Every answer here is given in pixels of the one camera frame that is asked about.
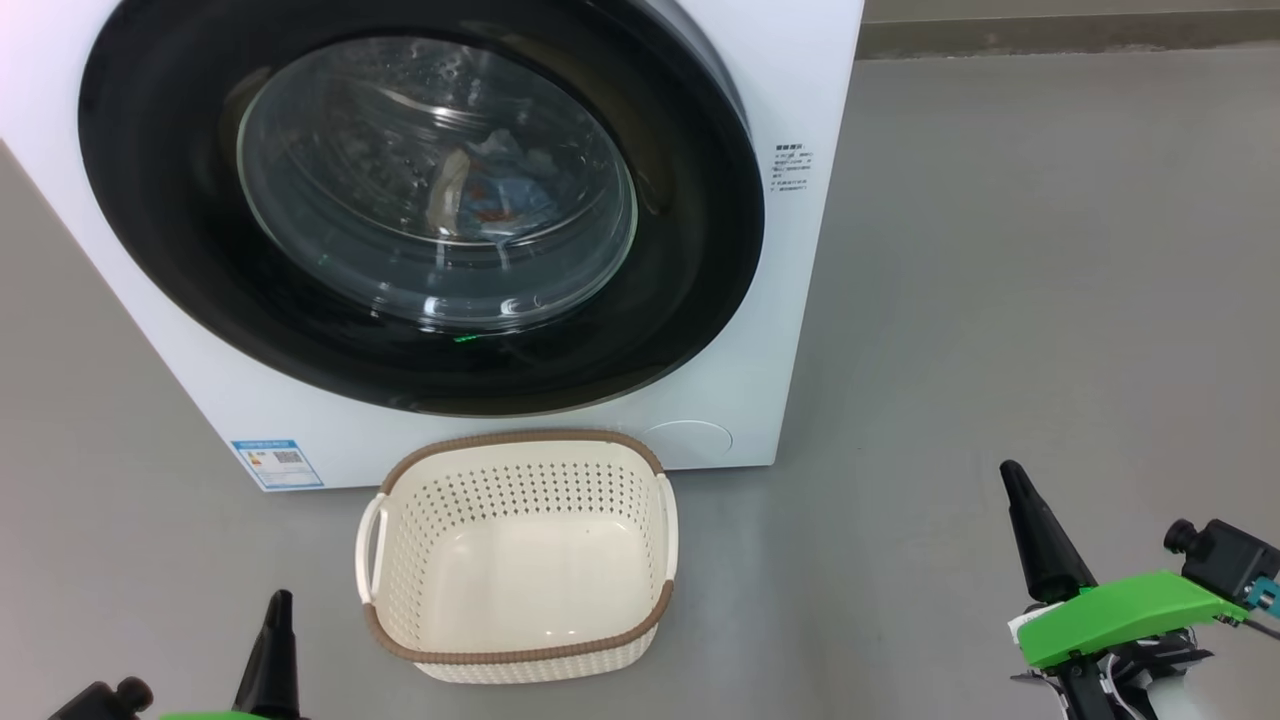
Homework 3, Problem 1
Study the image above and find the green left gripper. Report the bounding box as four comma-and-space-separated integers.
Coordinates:
160, 590, 301, 720

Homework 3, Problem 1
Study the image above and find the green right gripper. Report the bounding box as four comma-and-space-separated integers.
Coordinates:
1000, 460, 1251, 669

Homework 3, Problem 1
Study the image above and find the black round glass washer door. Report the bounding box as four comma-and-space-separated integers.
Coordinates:
78, 0, 766, 418

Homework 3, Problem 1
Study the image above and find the cream garment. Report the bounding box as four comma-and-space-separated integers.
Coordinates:
425, 150, 471, 236

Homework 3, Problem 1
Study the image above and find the blue cartoon-print garment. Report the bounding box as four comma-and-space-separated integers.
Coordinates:
455, 130, 561, 236

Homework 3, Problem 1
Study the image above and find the white front-load washing machine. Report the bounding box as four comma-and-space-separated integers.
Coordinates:
0, 0, 866, 493

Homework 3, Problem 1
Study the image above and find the blue energy label sticker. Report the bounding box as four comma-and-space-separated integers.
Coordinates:
230, 438, 325, 491

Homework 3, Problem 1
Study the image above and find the cream perforated laundry basket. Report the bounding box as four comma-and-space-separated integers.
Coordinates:
355, 430, 679, 685

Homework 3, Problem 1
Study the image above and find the round drain filter cover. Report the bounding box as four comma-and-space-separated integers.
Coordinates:
640, 420, 734, 466

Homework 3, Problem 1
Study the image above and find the printed text label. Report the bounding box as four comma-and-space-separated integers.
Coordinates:
770, 143, 814, 196

